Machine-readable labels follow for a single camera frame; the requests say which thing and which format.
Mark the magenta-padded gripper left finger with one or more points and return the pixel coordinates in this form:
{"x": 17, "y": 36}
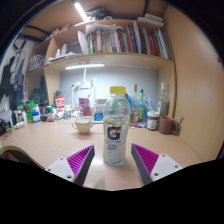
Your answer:
{"x": 60, "y": 166}

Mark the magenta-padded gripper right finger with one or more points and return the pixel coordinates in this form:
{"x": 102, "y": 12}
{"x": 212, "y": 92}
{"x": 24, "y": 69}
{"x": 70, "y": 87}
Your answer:
{"x": 165, "y": 165}

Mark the clear drink bottle yellow cap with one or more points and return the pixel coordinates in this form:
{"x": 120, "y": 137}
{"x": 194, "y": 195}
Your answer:
{"x": 116, "y": 133}

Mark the brown mug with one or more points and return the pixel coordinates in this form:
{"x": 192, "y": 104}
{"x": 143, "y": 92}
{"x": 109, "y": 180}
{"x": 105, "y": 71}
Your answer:
{"x": 165, "y": 125}

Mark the brown jar white lid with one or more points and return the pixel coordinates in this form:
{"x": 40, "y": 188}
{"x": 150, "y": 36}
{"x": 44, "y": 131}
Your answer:
{"x": 152, "y": 121}

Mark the cream ceramic cup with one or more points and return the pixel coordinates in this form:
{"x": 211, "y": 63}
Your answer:
{"x": 82, "y": 126}

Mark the white jar blue label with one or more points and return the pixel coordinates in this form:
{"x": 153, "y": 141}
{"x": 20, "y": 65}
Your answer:
{"x": 68, "y": 112}

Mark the white bottle blue label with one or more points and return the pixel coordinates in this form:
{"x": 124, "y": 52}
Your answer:
{"x": 36, "y": 116}

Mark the green-capped glass bottle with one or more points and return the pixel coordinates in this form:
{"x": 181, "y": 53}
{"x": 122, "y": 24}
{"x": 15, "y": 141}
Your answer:
{"x": 141, "y": 108}

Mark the clear glass bottle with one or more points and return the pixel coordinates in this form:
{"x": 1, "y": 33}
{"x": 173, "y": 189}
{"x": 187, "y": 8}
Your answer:
{"x": 163, "y": 103}

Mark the red and white canister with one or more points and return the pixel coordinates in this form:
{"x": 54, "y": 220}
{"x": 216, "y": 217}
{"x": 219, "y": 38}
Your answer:
{"x": 59, "y": 104}

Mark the green box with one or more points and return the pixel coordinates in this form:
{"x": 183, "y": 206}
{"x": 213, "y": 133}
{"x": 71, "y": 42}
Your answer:
{"x": 30, "y": 110}

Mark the magenta carton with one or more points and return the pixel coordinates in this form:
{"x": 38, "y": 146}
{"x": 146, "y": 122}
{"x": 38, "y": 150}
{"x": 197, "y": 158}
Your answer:
{"x": 84, "y": 106}

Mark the blue and white box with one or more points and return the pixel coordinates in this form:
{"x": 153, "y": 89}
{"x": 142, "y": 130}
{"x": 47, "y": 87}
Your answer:
{"x": 99, "y": 113}

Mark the black speaker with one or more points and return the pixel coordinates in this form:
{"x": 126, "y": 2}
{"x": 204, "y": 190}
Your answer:
{"x": 40, "y": 95}

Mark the dark hanging clothes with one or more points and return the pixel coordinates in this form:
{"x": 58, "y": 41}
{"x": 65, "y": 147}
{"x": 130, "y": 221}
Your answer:
{"x": 10, "y": 80}

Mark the under-shelf light bar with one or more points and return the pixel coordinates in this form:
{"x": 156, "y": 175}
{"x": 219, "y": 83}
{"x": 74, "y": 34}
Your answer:
{"x": 85, "y": 66}

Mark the wooden shelf unit with books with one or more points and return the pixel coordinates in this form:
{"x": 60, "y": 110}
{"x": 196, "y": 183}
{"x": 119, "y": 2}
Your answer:
{"x": 110, "y": 59}

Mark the ceiling light bar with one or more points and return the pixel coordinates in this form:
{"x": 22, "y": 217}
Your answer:
{"x": 81, "y": 11}

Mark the white wall power outlet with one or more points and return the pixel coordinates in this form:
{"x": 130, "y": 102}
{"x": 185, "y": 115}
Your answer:
{"x": 85, "y": 85}

